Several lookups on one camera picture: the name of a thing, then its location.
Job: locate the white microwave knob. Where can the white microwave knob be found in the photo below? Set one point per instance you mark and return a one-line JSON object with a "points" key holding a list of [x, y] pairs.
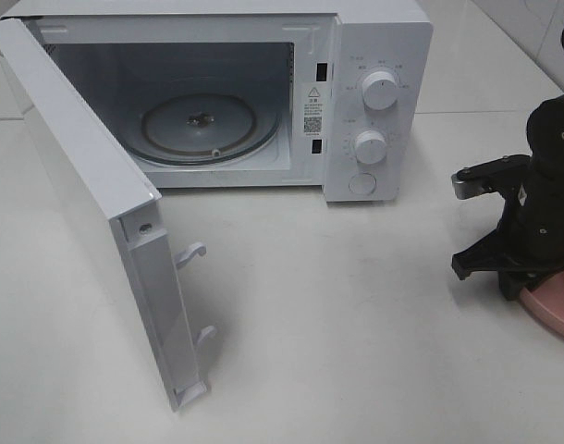
{"points": [[370, 147], [379, 89]]}

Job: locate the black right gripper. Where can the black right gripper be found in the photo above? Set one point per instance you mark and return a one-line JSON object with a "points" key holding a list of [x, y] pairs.
{"points": [[528, 243]]}

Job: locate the white microwave oven body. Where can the white microwave oven body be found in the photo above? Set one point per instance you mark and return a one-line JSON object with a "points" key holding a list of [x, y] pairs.
{"points": [[108, 50]]}

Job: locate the round white door button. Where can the round white door button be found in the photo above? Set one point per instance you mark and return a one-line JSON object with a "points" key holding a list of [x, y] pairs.
{"points": [[362, 184]]}

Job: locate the lower white microwave knob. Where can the lower white microwave knob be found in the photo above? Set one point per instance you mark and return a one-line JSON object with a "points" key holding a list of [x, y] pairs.
{"points": [[370, 147]]}

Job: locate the pink round plate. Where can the pink round plate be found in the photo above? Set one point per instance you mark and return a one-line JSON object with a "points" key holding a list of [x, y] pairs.
{"points": [[546, 303]]}

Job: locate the white microwave door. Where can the white microwave door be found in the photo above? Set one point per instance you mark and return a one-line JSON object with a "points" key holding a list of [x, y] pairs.
{"points": [[110, 205]]}

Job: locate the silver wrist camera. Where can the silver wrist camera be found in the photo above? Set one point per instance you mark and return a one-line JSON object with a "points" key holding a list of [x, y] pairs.
{"points": [[503, 175]]}

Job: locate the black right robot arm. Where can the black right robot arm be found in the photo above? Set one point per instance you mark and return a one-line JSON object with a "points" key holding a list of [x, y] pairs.
{"points": [[545, 133]]}

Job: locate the upper white microwave knob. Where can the upper white microwave knob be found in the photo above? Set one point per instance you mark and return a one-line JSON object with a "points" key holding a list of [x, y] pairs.
{"points": [[379, 89]]}

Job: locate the white warning label sticker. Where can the white warning label sticker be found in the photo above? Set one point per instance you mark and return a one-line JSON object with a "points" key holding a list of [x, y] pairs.
{"points": [[313, 101]]}

